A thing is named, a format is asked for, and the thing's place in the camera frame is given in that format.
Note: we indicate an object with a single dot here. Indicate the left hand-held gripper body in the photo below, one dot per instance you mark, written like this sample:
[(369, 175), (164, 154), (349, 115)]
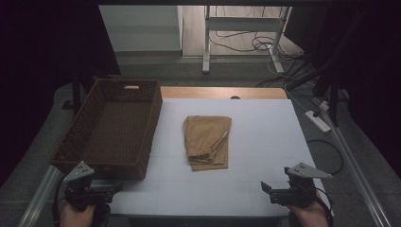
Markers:
[(78, 189)]

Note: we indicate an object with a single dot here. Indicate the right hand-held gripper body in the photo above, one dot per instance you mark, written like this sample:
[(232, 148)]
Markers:
[(299, 189)]

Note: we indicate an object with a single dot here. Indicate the brown wicker basket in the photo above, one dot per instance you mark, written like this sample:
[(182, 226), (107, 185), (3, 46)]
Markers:
[(116, 132)]

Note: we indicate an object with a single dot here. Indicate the tan pants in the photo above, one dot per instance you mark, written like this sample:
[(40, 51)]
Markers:
[(206, 138)]

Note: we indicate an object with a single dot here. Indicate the person's left hand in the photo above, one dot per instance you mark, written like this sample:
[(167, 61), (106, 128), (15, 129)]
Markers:
[(75, 217)]

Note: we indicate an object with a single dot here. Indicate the person's right hand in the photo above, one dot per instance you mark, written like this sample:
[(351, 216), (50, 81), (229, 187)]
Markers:
[(310, 216)]

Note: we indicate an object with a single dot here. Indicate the white table mat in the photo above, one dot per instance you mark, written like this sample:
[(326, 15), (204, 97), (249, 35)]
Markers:
[(261, 142)]

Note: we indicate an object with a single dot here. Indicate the white power strip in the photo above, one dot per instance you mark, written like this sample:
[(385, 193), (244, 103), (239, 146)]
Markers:
[(317, 121)]

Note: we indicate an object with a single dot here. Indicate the black table grommet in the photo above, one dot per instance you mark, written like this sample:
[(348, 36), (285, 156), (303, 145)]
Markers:
[(235, 97)]

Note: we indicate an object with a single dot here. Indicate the black metal stand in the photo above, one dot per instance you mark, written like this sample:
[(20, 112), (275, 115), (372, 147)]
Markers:
[(334, 94), (76, 91)]

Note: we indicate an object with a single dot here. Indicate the dark curtain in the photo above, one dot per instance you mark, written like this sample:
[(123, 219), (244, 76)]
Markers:
[(38, 63), (378, 78)]

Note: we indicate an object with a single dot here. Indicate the white cabinet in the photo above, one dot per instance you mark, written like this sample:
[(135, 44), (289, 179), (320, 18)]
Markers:
[(142, 28)]

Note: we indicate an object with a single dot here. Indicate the aluminium rail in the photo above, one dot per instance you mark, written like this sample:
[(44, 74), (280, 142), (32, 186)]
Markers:
[(39, 198), (359, 176)]

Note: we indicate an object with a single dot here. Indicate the white desk frame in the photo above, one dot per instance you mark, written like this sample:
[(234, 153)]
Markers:
[(206, 41)]

